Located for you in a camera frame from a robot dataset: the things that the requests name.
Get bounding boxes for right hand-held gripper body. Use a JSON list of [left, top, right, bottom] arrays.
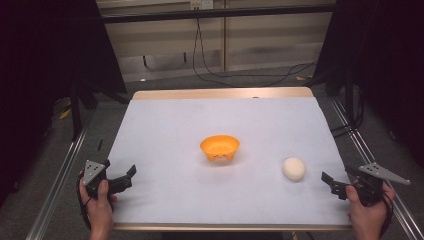
[[345, 162, 412, 207]]

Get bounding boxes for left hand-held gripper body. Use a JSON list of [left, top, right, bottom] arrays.
[[81, 159, 118, 200]]

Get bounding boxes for white round bun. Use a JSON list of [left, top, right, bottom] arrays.
[[281, 156, 307, 182]]

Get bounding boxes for orange plastic bowl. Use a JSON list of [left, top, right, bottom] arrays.
[[199, 134, 241, 163]]

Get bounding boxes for person's left hand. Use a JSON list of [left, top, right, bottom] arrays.
[[78, 171, 118, 240]]

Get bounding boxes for person's right hand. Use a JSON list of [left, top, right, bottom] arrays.
[[345, 181, 397, 240]]

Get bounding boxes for black metal stand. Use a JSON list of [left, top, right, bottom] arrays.
[[69, 78, 100, 142]]

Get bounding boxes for white table cloth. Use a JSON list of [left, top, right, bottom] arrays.
[[108, 96, 353, 227]]

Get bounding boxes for black curtain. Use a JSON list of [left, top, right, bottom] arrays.
[[0, 0, 128, 208], [312, 0, 424, 169]]

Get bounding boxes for black horizontal bar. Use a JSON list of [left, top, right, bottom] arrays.
[[99, 4, 336, 24]]

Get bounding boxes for white power outlet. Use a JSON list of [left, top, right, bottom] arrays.
[[189, 0, 214, 10]]

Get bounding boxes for aluminium floor rail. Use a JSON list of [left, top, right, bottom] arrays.
[[329, 98, 424, 240], [25, 109, 98, 240]]

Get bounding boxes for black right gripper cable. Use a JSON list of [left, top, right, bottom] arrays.
[[379, 192, 395, 238]]

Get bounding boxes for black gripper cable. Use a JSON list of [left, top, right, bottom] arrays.
[[379, 192, 395, 238], [76, 172, 93, 232]]

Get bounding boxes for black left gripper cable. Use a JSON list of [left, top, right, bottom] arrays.
[[76, 172, 93, 232]]

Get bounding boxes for black floor cable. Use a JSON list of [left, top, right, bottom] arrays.
[[331, 84, 365, 138]]

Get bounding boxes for black wall cable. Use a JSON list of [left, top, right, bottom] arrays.
[[192, 18, 318, 89]]

